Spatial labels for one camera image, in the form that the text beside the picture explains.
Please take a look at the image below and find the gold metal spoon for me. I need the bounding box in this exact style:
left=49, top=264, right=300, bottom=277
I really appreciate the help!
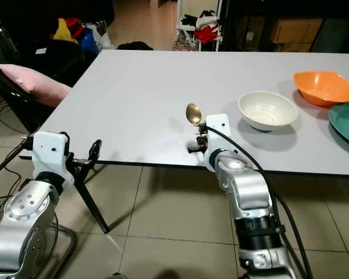
left=186, top=103, right=204, bottom=139

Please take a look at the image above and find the black table leg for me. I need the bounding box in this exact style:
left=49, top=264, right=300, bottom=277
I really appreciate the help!
left=74, top=169, right=111, bottom=233

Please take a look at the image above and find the white ceramic bowl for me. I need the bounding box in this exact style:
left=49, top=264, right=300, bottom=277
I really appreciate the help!
left=237, top=91, right=299, bottom=133

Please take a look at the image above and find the black chair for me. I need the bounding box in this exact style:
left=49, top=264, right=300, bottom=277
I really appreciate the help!
left=0, top=69, right=48, bottom=132

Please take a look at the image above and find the pink pillow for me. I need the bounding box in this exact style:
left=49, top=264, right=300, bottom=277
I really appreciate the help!
left=0, top=63, right=72, bottom=108

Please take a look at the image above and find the white rack with clothes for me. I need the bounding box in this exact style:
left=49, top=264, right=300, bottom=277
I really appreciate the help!
left=177, top=0, right=223, bottom=52

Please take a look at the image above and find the black floor bag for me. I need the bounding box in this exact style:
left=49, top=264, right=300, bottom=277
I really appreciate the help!
left=117, top=42, right=154, bottom=51

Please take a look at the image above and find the blue bag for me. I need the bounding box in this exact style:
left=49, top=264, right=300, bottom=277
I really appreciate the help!
left=80, top=28, right=97, bottom=54

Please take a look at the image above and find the white plastic bag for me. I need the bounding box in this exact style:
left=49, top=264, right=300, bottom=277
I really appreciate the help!
left=93, top=22, right=113, bottom=52

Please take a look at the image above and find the yellow plush toy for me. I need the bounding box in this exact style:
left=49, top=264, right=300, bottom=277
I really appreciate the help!
left=54, top=19, right=73, bottom=41

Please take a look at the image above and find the orange bowl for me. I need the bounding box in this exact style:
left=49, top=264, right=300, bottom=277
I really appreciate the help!
left=293, top=70, right=349, bottom=109

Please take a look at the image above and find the brown cardboard box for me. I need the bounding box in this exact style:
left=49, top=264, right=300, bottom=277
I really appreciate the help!
left=270, top=17, right=325, bottom=44

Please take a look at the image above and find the teal plate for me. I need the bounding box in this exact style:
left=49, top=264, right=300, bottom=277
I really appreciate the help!
left=328, top=101, right=349, bottom=149

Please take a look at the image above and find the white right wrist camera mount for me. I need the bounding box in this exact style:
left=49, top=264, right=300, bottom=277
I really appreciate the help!
left=202, top=113, right=233, bottom=172

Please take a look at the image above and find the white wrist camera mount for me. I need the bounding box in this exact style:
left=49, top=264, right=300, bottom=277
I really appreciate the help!
left=202, top=113, right=233, bottom=172
left=33, top=131, right=76, bottom=187

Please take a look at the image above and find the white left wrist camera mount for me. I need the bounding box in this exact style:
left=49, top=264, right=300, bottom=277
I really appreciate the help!
left=33, top=131, right=76, bottom=187

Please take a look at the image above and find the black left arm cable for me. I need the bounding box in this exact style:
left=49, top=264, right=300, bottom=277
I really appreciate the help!
left=0, top=137, right=38, bottom=181

